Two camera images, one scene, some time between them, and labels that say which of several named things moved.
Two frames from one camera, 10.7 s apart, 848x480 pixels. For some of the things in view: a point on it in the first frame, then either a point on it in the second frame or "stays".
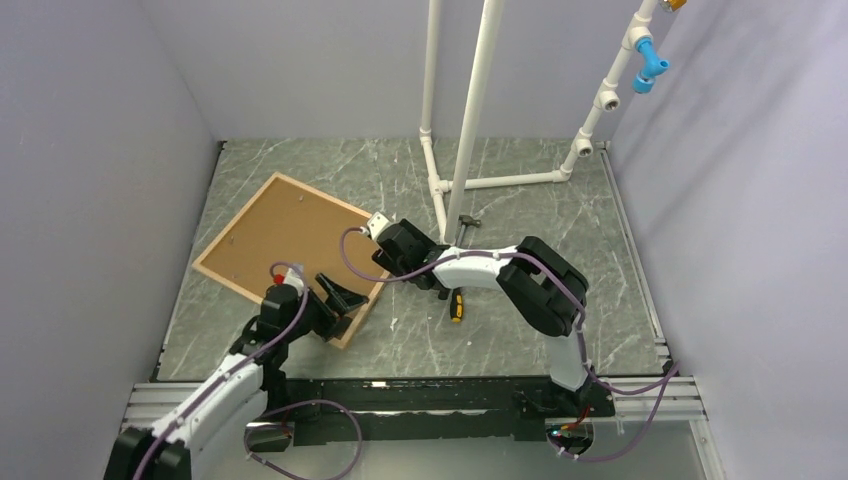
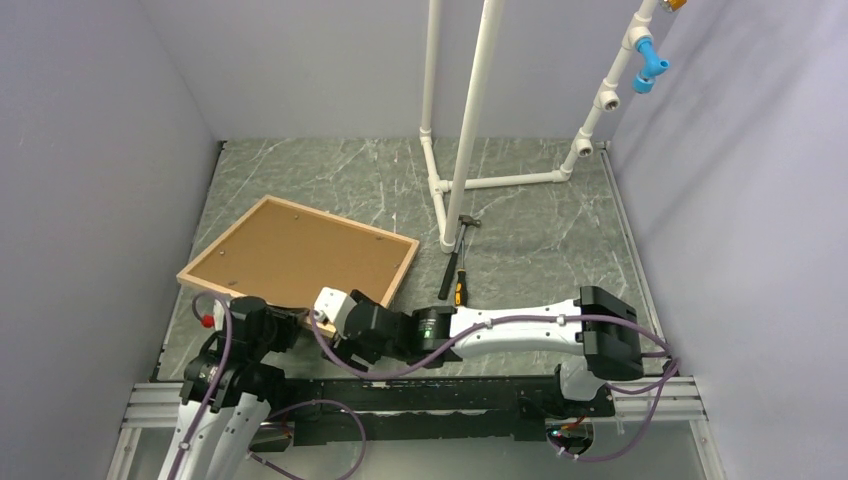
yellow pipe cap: (676, 5) stays
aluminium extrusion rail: (682, 402) stays
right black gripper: (380, 257) → (344, 349)
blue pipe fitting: (645, 80) stays
